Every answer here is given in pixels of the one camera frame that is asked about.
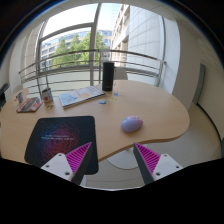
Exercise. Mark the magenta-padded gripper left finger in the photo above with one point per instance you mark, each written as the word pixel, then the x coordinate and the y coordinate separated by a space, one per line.
pixel 56 165

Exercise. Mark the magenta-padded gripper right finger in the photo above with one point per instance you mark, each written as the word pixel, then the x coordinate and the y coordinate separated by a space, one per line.
pixel 166 165

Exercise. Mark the lilac computer mouse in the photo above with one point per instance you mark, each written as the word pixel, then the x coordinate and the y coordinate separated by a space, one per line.
pixel 131 124

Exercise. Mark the black mouse pad, red-blue print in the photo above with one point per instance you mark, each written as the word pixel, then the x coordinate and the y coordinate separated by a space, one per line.
pixel 56 135

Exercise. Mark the red book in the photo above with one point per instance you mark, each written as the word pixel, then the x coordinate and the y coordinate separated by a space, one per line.
pixel 29 104

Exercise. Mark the small printed cup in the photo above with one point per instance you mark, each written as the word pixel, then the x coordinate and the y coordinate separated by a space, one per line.
pixel 47 96

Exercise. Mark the open magazine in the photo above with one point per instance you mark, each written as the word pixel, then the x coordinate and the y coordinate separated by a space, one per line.
pixel 80 96

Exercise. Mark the small can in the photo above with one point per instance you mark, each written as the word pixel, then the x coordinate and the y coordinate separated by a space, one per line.
pixel 20 98

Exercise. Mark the blue sticker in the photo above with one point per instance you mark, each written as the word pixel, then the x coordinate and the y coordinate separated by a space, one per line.
pixel 102 102

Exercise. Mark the yellow sticker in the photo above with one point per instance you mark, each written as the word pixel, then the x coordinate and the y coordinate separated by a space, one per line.
pixel 112 99

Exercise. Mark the white chair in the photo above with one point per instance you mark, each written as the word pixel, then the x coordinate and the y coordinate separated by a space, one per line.
pixel 121 74
pixel 17 88

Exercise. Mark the grey door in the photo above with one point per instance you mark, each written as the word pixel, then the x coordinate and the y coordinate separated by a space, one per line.
pixel 199 83

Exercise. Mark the black and white printer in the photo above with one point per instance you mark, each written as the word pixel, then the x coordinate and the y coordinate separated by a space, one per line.
pixel 3 93

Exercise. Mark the black drink bottle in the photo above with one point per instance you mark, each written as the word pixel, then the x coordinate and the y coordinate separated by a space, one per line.
pixel 108 76

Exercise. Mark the metal balcony railing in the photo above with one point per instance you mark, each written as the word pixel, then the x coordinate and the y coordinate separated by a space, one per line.
pixel 83 52

